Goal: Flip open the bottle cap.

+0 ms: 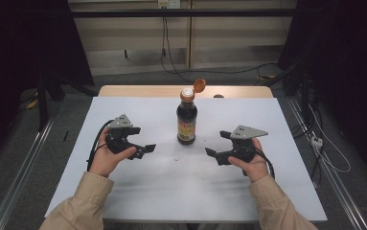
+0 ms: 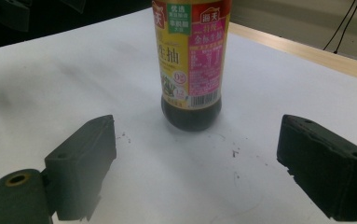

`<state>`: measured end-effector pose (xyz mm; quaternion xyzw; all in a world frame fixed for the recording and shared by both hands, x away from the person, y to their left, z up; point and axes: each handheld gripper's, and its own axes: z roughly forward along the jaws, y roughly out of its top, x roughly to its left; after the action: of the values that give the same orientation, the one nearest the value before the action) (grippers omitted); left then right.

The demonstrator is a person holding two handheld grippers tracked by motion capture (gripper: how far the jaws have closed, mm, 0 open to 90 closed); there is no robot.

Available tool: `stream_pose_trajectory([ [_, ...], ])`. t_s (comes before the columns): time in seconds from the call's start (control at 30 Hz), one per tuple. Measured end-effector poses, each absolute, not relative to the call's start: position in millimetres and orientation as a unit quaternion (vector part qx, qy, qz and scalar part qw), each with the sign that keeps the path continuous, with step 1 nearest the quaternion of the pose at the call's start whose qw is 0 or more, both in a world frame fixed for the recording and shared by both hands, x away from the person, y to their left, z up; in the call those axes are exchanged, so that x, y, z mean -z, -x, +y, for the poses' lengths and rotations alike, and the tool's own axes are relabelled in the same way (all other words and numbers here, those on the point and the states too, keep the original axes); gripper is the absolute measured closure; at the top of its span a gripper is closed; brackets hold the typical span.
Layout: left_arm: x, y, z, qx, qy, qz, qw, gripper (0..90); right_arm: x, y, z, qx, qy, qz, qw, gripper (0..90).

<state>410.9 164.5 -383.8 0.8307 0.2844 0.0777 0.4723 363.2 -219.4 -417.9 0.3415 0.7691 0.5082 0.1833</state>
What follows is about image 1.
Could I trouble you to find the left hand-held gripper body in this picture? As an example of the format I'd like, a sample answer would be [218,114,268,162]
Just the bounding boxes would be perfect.
[104,113,143,156]

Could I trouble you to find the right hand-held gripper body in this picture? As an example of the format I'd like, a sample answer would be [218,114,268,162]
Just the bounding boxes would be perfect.
[216,124,269,177]

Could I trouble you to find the dark sauce bottle orange cap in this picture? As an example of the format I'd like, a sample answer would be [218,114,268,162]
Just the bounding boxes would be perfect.
[175,78,208,147]

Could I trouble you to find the person's right hand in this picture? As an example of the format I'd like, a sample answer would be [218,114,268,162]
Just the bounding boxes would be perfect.
[227,137,270,184]

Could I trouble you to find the person's left hand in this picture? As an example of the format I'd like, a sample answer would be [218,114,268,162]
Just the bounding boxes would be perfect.
[88,126,138,179]

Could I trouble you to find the wooden table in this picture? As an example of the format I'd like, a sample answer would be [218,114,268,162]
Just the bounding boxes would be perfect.
[98,84,274,99]

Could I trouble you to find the white board table cover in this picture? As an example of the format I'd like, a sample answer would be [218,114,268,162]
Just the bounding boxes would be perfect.
[44,96,329,223]

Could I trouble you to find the white power strip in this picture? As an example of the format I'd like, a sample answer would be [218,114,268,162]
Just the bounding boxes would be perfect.
[310,135,325,151]

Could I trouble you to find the black metal stand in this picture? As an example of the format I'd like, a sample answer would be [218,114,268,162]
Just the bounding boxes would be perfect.
[261,61,318,138]
[36,72,66,132]

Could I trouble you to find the yellow floor tape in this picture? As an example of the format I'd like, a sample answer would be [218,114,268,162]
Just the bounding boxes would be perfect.
[25,91,40,110]

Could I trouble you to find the black horizontal metal bar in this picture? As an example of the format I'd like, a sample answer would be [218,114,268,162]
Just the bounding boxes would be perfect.
[70,8,300,19]

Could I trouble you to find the black curtain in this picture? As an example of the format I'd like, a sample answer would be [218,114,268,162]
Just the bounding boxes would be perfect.
[0,0,96,169]
[276,0,367,185]

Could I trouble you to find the left hand-held gripper black cable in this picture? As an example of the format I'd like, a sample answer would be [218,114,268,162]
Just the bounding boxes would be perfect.
[86,119,115,173]

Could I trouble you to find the hand-held gripper black cable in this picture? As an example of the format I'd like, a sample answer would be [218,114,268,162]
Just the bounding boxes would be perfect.
[86,119,115,173]
[253,148,277,180]

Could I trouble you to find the right hand-held gripper black cable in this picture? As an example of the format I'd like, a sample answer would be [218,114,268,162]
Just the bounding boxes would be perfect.
[253,148,277,180]

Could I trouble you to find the black floor cable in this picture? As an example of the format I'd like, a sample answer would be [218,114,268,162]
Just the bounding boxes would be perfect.
[171,61,280,77]

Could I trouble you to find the black hanging wall cable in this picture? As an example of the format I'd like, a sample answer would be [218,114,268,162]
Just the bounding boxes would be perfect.
[159,15,204,86]

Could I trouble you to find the white floor cable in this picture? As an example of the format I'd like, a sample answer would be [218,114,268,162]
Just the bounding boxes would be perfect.
[308,104,353,174]

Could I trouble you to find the metal floor rail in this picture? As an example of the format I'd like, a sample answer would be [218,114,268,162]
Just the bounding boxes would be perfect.
[0,116,57,230]
[286,96,367,230]

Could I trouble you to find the white wall socket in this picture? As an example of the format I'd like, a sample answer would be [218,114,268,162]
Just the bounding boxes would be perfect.
[157,0,182,10]

